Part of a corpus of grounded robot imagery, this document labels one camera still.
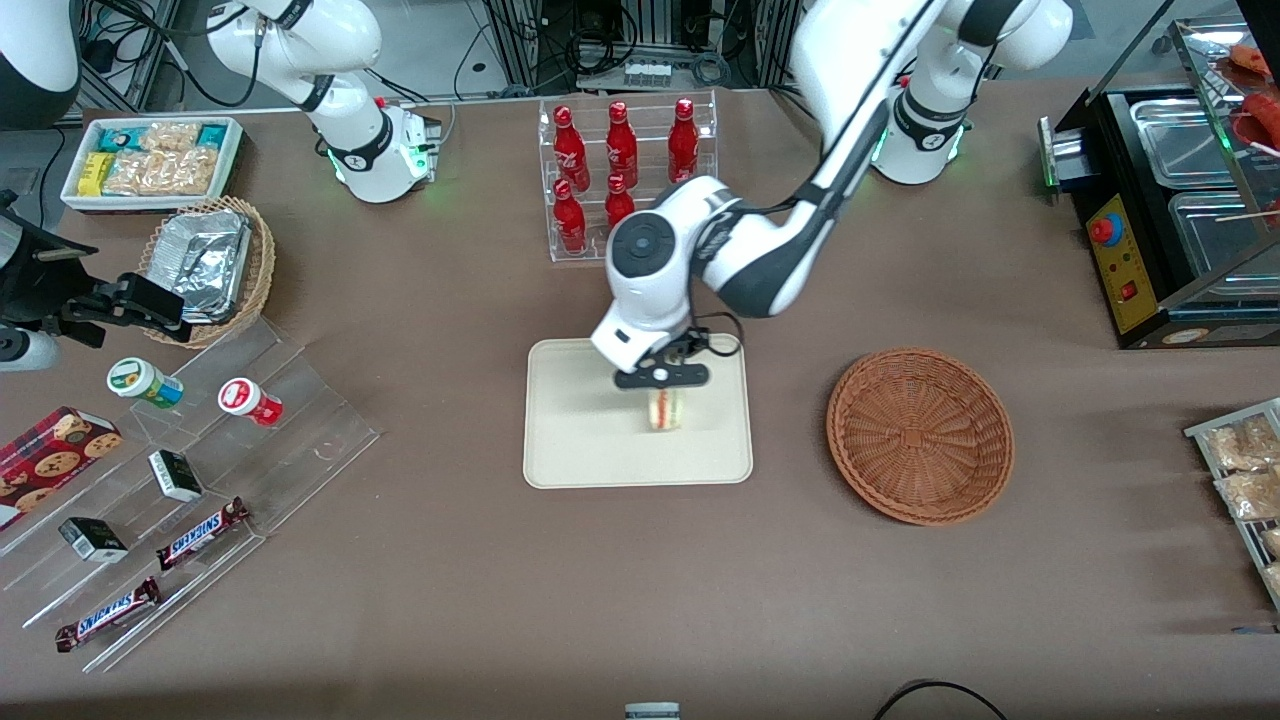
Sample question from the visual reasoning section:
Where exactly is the small black box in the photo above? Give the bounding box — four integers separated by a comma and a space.
58, 517, 130, 564
148, 450, 205, 503

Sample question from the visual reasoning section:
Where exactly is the black floor cable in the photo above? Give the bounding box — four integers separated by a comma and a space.
872, 680, 1007, 720

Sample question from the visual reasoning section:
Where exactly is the light wicker basket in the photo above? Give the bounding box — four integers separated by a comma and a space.
139, 196, 277, 350

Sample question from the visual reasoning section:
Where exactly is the black food warmer case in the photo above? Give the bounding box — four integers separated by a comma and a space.
1040, 18, 1280, 351

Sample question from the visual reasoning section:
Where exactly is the tray of packaged snacks right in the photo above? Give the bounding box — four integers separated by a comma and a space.
1184, 398, 1280, 613

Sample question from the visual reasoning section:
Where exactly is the round brown wicker basket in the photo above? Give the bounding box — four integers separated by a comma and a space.
826, 347, 1015, 527

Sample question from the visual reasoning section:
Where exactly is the red lid snack cup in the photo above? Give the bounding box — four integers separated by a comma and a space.
218, 378, 285, 428

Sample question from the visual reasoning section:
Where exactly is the snickers chocolate bar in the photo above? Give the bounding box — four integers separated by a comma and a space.
55, 577, 162, 653
156, 497, 250, 571

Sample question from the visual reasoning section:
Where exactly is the steel warmer pan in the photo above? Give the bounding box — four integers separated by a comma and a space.
1130, 98, 1246, 187
1168, 190, 1280, 279

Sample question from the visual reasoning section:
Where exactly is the small clear cracker bag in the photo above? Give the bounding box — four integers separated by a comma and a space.
140, 122, 202, 153

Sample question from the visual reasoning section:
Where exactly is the red plaid cookie box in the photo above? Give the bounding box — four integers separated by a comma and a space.
0, 406, 124, 532

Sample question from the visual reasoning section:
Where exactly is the beige rectangular tray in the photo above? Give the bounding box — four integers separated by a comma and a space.
523, 337, 754, 490

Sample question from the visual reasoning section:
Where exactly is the triangular sandwich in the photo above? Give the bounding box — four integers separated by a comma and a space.
646, 388, 687, 434

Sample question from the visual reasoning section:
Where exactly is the clear pastry bag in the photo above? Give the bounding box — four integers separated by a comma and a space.
1204, 414, 1280, 472
1214, 469, 1280, 522

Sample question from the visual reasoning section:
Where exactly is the white rectangular snack bin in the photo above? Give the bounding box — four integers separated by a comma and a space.
61, 116, 245, 214

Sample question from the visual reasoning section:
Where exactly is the large clear cracker bag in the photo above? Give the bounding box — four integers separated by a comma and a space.
103, 148, 220, 197

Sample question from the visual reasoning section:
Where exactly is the clear acrylic stepped stand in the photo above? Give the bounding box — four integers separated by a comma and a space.
0, 317, 382, 674

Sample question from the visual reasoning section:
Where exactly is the green lid snack cup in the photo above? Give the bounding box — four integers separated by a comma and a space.
107, 357, 185, 410

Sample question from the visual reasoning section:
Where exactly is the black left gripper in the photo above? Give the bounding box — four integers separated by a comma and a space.
612, 334, 712, 413

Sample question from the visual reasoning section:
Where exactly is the silver foil container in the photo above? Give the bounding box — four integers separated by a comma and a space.
152, 210, 252, 324

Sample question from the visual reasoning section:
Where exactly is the clear acrylic bottle rack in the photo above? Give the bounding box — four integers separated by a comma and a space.
538, 90, 719, 264

